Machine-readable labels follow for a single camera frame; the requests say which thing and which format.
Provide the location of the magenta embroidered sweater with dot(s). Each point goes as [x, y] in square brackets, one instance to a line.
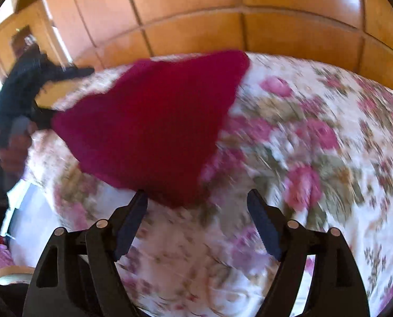
[150, 122]

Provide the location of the person's left forearm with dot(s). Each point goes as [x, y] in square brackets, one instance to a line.
[1, 188]

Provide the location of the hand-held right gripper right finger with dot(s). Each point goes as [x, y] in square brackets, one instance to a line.
[264, 228]

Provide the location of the person's left hand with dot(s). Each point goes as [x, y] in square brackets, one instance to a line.
[16, 152]

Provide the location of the pink cloth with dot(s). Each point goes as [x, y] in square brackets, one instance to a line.
[3, 257]

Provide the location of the wooden panelled wardrobe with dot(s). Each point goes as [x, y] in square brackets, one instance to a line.
[183, 6]

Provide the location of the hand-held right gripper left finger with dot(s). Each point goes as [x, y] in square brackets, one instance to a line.
[130, 228]

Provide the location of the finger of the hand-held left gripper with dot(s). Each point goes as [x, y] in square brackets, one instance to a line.
[79, 72]
[44, 116]

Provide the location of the floral bedspread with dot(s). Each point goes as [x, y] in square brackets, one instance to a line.
[315, 138]

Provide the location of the wooden door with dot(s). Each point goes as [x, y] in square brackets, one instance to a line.
[5, 39]

